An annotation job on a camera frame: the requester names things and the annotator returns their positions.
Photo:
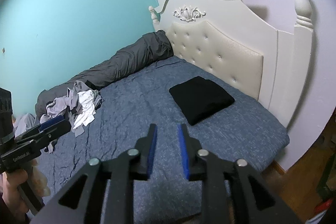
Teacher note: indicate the black sweater white collar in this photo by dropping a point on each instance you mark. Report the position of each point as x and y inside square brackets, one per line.
[202, 100]

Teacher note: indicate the blue bed sheet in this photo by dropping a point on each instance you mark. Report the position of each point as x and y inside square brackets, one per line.
[147, 103]

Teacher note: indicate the blue plaid garment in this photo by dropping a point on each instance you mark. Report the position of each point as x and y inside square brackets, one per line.
[98, 100]

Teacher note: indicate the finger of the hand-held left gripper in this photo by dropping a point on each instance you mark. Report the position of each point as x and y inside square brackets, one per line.
[44, 125]
[55, 130]

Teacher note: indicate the white tufted headboard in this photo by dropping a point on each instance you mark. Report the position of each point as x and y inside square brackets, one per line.
[236, 37]

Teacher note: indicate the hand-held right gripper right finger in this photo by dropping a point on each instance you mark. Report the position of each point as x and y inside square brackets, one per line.
[183, 150]

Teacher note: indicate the dark grey duvet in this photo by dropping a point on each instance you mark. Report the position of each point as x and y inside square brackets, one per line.
[126, 61]

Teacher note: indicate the person's left hand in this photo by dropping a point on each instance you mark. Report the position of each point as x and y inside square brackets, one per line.
[13, 192]

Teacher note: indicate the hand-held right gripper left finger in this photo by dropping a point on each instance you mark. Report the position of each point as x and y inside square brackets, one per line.
[153, 150]

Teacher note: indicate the white shirt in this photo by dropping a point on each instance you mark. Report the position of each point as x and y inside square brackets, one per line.
[85, 108]

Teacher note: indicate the light grey jacket black cuffs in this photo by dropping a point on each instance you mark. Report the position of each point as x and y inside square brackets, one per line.
[61, 104]

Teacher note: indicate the pale lilac cloth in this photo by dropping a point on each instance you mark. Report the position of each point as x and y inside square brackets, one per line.
[25, 123]

